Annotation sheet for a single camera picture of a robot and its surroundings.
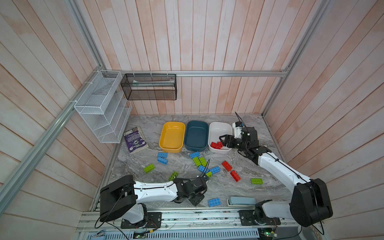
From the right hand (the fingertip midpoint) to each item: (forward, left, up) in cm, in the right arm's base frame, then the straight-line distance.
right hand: (224, 137), depth 86 cm
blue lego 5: (-14, +4, -16) cm, 21 cm away
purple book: (+5, +58, -13) cm, 60 cm away
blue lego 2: (-8, +37, -14) cm, 41 cm away
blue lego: (-3, +38, -16) cm, 42 cm away
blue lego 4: (-12, +12, -17) cm, 24 cm away
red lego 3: (-18, -8, -15) cm, 25 cm away
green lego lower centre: (-17, +8, -14) cm, 24 cm away
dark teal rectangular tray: (+12, +16, -15) cm, 25 cm away
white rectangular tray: (+16, +2, -14) cm, 22 cm away
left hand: (-29, +16, -16) cm, 37 cm away
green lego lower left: (-17, +29, -15) cm, 37 cm away
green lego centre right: (-7, +12, -17) cm, 22 cm away
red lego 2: (-11, -3, -16) cm, 20 cm away
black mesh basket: (+36, +49, +10) cm, 61 cm away
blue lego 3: (-3, +17, -15) cm, 23 cm away
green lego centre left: (-8, +15, -15) cm, 23 cm away
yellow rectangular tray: (+11, +34, -16) cm, 39 cm away
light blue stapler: (-31, -8, -15) cm, 36 cm away
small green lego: (-14, +45, -15) cm, 49 cm away
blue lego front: (-32, +6, -15) cm, 36 cm away
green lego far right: (-20, -20, -17) cm, 33 cm away
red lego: (+4, +4, -15) cm, 16 cm away
